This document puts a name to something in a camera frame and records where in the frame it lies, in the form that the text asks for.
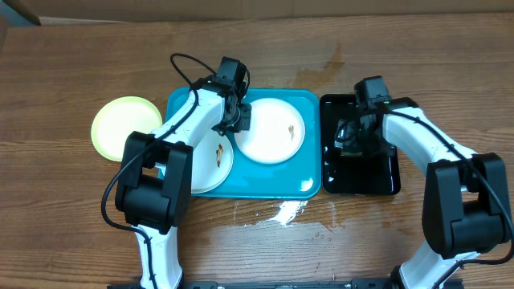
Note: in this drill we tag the teal plastic tray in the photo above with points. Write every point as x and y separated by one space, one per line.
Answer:
296 178

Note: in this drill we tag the white plate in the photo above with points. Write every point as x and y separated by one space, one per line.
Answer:
212 162
276 133

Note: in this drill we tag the yellow-green plate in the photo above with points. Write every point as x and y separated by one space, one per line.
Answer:
116 120

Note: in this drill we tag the green yellow sponge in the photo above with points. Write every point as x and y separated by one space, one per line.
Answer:
351 152

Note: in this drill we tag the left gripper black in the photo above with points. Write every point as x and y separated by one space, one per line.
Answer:
244 123

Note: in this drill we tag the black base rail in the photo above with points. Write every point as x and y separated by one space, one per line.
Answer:
365 283

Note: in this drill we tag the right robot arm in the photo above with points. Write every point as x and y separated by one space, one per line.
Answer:
466 208

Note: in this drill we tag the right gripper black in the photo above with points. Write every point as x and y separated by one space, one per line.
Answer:
350 142

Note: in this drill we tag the white plate top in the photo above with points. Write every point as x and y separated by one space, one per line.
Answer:
276 133

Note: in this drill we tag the black plastic tray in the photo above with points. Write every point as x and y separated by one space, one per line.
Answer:
379 175

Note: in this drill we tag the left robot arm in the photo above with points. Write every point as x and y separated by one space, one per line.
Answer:
154 184

